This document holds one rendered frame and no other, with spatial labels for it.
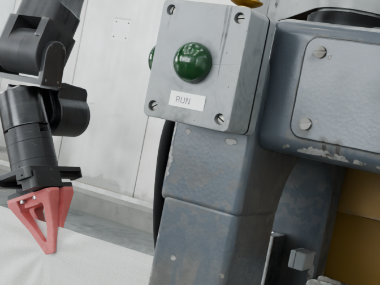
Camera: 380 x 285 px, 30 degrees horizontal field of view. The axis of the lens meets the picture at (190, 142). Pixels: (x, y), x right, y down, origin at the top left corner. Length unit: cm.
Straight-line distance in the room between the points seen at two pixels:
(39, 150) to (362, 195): 38
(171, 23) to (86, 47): 683
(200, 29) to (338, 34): 10
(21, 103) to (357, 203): 41
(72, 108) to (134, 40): 609
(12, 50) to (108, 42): 631
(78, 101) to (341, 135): 50
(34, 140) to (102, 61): 635
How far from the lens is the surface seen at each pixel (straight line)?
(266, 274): 74
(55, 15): 88
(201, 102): 51
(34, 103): 88
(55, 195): 85
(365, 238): 82
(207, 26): 52
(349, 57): 53
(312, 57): 54
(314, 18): 67
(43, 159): 86
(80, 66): 738
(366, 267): 83
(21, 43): 88
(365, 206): 77
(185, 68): 51
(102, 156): 710
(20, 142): 87
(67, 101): 93
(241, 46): 51
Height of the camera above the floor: 125
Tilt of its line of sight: 3 degrees down
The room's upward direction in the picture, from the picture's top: 11 degrees clockwise
